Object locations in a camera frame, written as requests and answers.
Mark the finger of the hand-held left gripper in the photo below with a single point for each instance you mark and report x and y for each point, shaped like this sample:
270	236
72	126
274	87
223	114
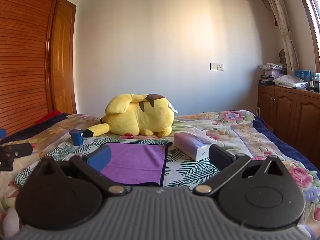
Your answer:
18	150

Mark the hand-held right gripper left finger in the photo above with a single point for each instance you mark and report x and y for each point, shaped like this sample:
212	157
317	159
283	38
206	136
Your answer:
100	158

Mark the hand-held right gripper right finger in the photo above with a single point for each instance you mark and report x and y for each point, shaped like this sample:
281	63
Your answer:
219	155

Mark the purple towel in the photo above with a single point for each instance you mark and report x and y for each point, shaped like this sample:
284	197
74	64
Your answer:
140	160

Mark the purple white tissue pack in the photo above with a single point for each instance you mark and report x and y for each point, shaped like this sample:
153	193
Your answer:
192	145

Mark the blue cup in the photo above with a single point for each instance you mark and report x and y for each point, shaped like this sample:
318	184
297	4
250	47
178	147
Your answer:
76	137

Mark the red cloth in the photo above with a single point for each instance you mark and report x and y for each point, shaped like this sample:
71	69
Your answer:
48	117

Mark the yellow plush toy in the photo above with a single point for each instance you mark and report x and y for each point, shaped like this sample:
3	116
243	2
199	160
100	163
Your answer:
140	112

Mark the wooden cabinet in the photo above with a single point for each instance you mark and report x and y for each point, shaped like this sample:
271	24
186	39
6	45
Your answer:
287	110

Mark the wooden louvered wardrobe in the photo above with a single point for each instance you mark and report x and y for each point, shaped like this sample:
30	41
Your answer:
22	55

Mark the stack of boxes and cloths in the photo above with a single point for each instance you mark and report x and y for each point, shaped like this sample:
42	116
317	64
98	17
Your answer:
272	73

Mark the wooden door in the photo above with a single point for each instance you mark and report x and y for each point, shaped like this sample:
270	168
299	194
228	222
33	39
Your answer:
62	60

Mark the folded floral cloth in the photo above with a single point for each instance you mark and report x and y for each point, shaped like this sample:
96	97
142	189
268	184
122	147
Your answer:
290	81

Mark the blue boxes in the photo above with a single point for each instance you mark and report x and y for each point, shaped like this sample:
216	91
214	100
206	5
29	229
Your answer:
302	75

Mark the small white bottle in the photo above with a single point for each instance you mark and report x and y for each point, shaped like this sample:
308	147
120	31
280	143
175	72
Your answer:
311	85

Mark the patterned beige curtain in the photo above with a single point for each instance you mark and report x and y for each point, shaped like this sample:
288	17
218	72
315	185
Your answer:
282	25

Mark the white wall switch socket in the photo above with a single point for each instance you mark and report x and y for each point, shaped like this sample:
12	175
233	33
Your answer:
216	66

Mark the wooden window frame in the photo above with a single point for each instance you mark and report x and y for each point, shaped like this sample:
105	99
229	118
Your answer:
312	17

